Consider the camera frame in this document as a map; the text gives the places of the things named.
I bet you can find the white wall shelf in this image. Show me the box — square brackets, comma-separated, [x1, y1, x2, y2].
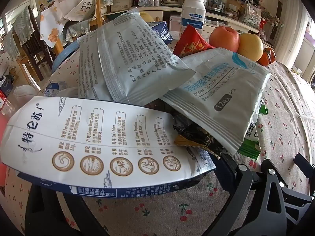
[108, 4, 275, 48]

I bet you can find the light wooden chair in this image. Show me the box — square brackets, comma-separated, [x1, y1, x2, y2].
[90, 0, 110, 33]

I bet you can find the large yellow pear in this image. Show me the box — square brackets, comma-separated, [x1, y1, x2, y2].
[139, 12, 160, 23]

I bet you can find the white blue milk carton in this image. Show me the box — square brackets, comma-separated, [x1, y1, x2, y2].
[0, 96, 217, 198]

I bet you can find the red yellow snack wrapper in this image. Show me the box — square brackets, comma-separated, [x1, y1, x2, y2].
[173, 25, 216, 58]

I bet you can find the green white packet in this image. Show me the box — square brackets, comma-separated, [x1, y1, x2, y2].
[240, 104, 269, 160]

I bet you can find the pack of small bottles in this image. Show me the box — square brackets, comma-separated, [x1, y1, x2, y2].
[138, 0, 163, 7]

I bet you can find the white blue snack packet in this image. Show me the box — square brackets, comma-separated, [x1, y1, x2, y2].
[44, 80, 79, 97]

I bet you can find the cherry print tablecloth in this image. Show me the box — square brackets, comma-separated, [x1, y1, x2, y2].
[0, 32, 315, 236]

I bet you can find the white plastic bag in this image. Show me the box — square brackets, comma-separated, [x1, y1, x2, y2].
[242, 0, 263, 28]

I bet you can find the white bottle blue label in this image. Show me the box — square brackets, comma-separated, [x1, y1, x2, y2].
[181, 0, 207, 37]

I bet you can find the blue foil packet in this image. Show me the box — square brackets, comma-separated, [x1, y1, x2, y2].
[148, 21, 175, 45]

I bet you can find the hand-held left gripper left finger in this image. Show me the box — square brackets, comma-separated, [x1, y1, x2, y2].
[25, 185, 110, 236]

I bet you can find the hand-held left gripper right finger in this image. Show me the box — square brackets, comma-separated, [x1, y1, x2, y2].
[217, 152, 315, 236]

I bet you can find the pale blue wipes packet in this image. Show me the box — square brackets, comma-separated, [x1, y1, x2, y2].
[77, 12, 196, 106]
[160, 48, 271, 154]

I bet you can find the dark wooden chair lace cover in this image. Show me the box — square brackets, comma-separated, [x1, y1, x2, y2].
[12, 5, 53, 80]

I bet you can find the white waste bin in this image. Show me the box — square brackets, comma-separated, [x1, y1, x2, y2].
[13, 85, 38, 104]

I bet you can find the red apple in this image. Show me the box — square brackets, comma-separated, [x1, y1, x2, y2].
[209, 26, 240, 53]

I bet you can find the black snack wrapper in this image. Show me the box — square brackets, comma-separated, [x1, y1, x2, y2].
[172, 112, 224, 160]

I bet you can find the yellow apple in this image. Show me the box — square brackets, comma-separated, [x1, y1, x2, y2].
[237, 33, 264, 62]

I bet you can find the white cloth orange print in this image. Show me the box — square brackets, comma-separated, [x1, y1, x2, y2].
[39, 6, 66, 49]

